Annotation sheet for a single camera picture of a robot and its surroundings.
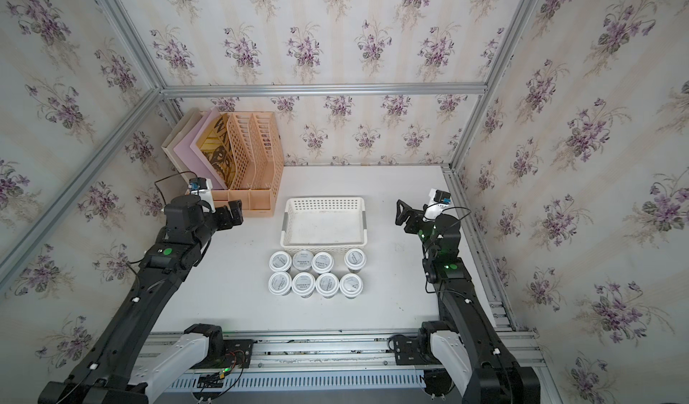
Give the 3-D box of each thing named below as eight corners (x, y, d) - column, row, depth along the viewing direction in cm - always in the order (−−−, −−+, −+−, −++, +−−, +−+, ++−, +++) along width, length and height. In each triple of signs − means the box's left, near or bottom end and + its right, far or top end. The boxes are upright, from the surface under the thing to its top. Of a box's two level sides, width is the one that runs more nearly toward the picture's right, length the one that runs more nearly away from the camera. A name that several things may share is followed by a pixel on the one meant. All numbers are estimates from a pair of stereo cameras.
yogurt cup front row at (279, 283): (271, 300, 85) (265, 291, 79) (275, 281, 89) (269, 271, 83) (293, 300, 85) (289, 292, 79) (295, 281, 89) (291, 271, 83)
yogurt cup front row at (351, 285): (339, 301, 84) (339, 294, 78) (339, 281, 88) (339, 273, 83) (362, 301, 84) (363, 294, 79) (361, 281, 88) (362, 273, 83)
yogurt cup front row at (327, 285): (316, 300, 85) (314, 291, 79) (317, 281, 89) (316, 272, 83) (339, 300, 85) (339, 292, 79) (339, 281, 89) (339, 272, 83)
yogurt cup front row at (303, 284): (293, 300, 85) (289, 291, 79) (296, 281, 89) (292, 272, 83) (315, 300, 85) (313, 291, 79) (316, 282, 89) (314, 272, 83)
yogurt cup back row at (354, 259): (343, 274, 89) (344, 265, 84) (344, 257, 93) (344, 248, 88) (365, 274, 89) (366, 265, 84) (364, 257, 93) (366, 248, 88)
